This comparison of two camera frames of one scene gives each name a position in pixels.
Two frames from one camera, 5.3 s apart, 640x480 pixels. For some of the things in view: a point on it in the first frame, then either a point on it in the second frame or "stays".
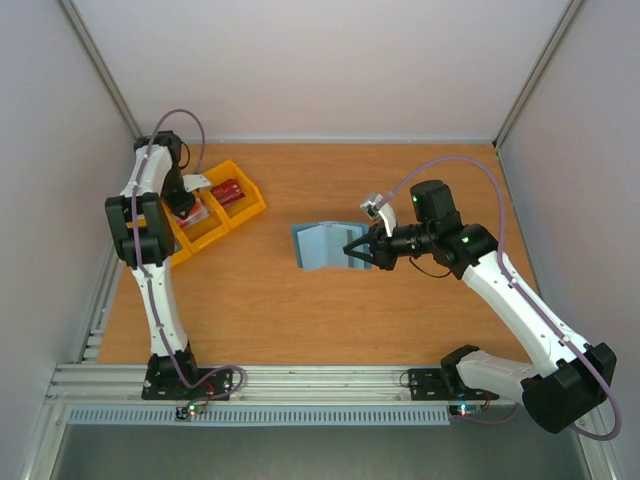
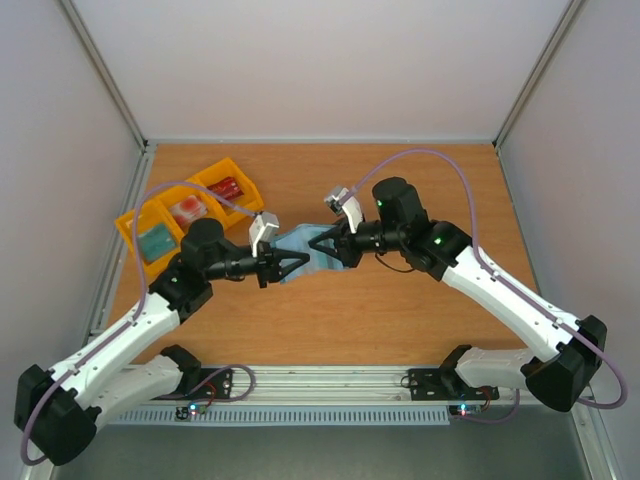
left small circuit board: [183, 413] stays
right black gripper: [379, 250] -> [347, 247]
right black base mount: [439, 384] stays
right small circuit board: [464, 410] stays
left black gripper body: [170, 191] -> [266, 258]
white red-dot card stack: [197, 213] stays
